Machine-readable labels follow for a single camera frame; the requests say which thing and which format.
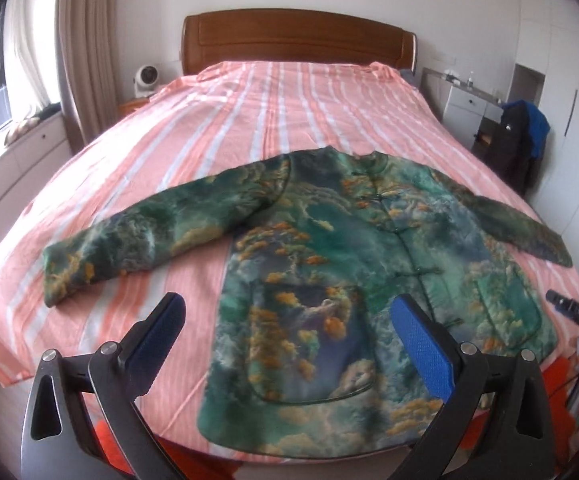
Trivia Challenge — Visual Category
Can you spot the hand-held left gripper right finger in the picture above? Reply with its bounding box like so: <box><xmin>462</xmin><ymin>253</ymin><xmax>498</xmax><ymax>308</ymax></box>
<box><xmin>389</xmin><ymin>294</ymin><xmax>556</xmax><ymax>480</ymax></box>

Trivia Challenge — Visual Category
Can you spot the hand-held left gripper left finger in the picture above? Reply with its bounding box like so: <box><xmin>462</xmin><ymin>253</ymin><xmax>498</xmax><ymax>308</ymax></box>
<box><xmin>20</xmin><ymin>291</ymin><xmax>188</xmax><ymax>480</ymax></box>

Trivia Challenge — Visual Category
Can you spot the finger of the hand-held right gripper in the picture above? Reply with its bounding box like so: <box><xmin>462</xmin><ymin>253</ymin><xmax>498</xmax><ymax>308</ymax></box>
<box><xmin>545</xmin><ymin>289</ymin><xmax>579</xmax><ymax>328</ymax></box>

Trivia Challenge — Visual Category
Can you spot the green printed padded jacket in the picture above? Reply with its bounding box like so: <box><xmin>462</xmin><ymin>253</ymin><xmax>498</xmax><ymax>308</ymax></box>
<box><xmin>42</xmin><ymin>146</ymin><xmax>573</xmax><ymax>461</ymax></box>

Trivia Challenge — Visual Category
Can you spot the orange cloth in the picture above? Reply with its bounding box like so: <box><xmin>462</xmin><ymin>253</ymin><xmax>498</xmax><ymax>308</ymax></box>
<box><xmin>92</xmin><ymin>417</ymin><xmax>138</xmax><ymax>480</ymax></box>

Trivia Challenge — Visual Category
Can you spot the black chair with blue cloth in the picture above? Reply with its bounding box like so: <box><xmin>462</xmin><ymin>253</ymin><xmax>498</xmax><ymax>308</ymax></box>
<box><xmin>496</xmin><ymin>102</ymin><xmax>539</xmax><ymax>197</ymax></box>

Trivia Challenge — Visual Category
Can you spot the blue garment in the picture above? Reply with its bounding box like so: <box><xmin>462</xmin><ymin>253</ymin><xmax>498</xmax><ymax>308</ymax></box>
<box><xmin>507</xmin><ymin>100</ymin><xmax>551</xmax><ymax>159</ymax></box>

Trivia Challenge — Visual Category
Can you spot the white window cabinet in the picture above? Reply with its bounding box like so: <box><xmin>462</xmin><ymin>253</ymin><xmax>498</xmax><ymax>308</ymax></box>
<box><xmin>0</xmin><ymin>110</ymin><xmax>79</xmax><ymax>266</ymax></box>

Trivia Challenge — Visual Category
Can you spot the white wardrobe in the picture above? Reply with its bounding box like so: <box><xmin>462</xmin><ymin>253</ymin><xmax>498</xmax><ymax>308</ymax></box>
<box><xmin>508</xmin><ymin>0</ymin><xmax>579</xmax><ymax>273</ymax></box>

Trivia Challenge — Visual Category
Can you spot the wooden nightstand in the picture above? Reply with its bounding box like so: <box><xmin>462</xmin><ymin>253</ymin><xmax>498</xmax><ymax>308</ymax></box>
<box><xmin>118</xmin><ymin>96</ymin><xmax>154</xmax><ymax>119</ymax></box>

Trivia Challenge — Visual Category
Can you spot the white desk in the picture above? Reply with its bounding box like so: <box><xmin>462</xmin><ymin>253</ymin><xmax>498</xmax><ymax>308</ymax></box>
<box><xmin>421</xmin><ymin>67</ymin><xmax>506</xmax><ymax>157</ymax></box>

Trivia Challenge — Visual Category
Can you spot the small white fan heater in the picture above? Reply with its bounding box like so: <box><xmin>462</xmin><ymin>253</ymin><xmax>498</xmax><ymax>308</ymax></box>
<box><xmin>133</xmin><ymin>63</ymin><xmax>158</xmax><ymax>99</ymax></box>

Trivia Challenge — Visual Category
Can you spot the pink striped bed sheet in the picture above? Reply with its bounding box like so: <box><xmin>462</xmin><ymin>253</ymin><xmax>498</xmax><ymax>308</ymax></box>
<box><xmin>0</xmin><ymin>60</ymin><xmax>579</xmax><ymax>461</ymax></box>

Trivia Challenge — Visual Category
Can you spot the beige curtain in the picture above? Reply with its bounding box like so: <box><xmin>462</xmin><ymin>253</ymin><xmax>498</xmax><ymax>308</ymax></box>
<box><xmin>54</xmin><ymin>0</ymin><xmax>124</xmax><ymax>155</ymax></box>

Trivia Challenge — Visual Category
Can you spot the wooden headboard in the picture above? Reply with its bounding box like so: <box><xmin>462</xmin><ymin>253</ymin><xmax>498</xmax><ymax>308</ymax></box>
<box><xmin>182</xmin><ymin>8</ymin><xmax>417</xmax><ymax>76</ymax></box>

